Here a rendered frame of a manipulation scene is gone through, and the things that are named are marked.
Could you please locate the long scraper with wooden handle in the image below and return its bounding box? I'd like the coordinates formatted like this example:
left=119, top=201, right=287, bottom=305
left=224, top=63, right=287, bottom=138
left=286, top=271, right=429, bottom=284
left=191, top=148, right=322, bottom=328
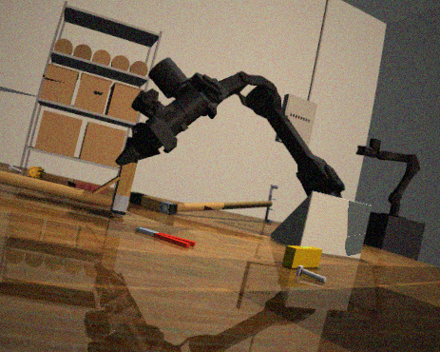
left=0, top=161, right=138, bottom=215

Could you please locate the red rectangular block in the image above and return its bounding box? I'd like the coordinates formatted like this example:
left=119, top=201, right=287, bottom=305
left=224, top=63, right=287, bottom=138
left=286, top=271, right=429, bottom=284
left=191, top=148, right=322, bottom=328
left=75, top=183, right=106, bottom=194

